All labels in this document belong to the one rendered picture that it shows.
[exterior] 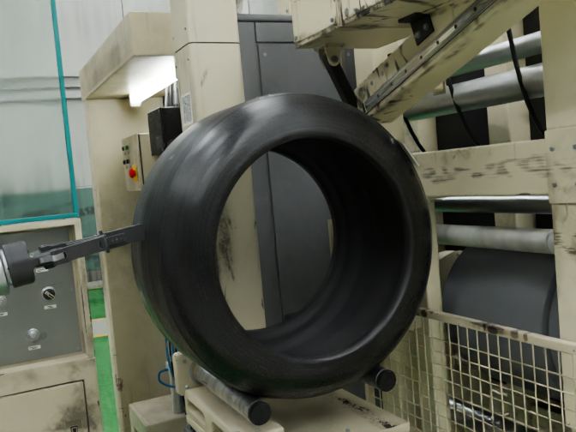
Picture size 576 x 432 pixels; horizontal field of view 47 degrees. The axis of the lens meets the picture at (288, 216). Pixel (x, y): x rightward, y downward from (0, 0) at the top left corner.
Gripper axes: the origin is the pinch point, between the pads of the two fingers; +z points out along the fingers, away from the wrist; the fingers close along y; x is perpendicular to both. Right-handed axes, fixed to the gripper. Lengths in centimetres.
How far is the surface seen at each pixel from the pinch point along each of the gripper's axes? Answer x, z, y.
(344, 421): 50, 35, -1
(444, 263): 39, 103, 46
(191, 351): 22.3, 5.3, -7.1
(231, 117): -16.8, 22.1, -8.5
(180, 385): 38.5, 8.7, 24.5
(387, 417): 51, 43, -5
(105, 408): 129, 19, 292
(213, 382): 35.6, 12.5, 10.3
